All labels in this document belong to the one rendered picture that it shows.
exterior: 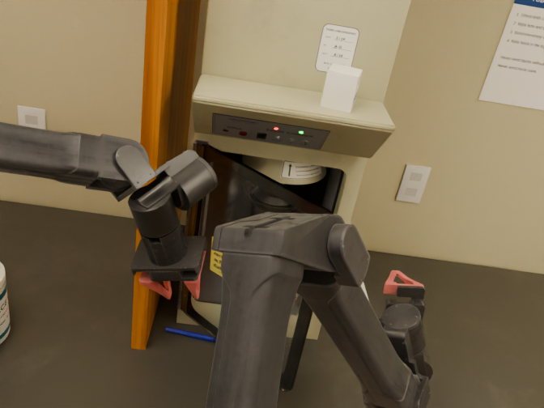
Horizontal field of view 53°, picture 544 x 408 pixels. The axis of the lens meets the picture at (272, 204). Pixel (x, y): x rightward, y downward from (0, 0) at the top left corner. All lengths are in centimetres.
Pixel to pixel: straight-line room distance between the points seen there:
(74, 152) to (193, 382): 59
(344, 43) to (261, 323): 59
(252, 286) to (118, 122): 108
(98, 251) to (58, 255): 9
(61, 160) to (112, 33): 76
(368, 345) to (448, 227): 103
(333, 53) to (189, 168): 33
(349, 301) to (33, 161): 40
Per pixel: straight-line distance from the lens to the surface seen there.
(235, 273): 48
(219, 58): 94
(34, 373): 116
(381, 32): 95
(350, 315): 62
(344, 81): 87
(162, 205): 72
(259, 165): 105
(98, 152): 71
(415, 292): 96
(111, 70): 145
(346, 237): 52
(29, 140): 71
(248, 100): 85
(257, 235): 47
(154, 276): 80
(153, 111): 89
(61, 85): 150
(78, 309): 128
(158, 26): 85
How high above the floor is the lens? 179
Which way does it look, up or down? 29 degrees down
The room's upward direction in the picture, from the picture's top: 11 degrees clockwise
